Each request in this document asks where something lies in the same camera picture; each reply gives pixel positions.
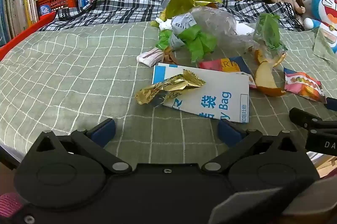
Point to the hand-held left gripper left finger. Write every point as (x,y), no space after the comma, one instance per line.
(105,131)

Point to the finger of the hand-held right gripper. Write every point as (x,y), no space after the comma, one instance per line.
(302,118)
(332,103)

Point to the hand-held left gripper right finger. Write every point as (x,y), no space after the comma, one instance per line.
(228,131)

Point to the large orange peel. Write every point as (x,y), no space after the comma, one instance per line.
(266,79)

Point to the clear plastic bag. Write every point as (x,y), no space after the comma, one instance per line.
(216,21)

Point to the row of beige books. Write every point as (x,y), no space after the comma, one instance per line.
(15,10)

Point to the pink snack packet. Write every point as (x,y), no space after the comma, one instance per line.
(302,84)

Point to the white paper bag blue print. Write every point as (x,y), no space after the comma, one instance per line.
(210,87)

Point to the small orange peel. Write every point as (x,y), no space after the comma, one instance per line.
(279,61)

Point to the green grid bedsheet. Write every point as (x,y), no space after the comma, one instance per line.
(65,76)

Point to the red orange blue packet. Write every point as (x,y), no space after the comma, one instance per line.
(216,64)

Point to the gold candy wrapper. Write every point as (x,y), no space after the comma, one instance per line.
(168,84)

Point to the green leafy vegetable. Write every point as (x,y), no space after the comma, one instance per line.
(268,31)

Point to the blue cat plush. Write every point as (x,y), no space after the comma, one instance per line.
(326,5)

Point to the white printed receipt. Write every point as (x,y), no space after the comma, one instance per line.
(183,22)

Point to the white crumpled tissue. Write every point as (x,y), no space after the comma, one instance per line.
(163,24)

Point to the black white plaid blanket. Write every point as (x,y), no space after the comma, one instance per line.
(118,7)

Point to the blue round toy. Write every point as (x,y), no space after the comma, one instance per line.
(45,10)

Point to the gold green foil bag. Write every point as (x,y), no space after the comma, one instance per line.
(184,0)

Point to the red plastic crate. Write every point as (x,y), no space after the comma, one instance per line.
(60,0)

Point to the red plastic rail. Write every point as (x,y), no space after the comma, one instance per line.
(15,39)

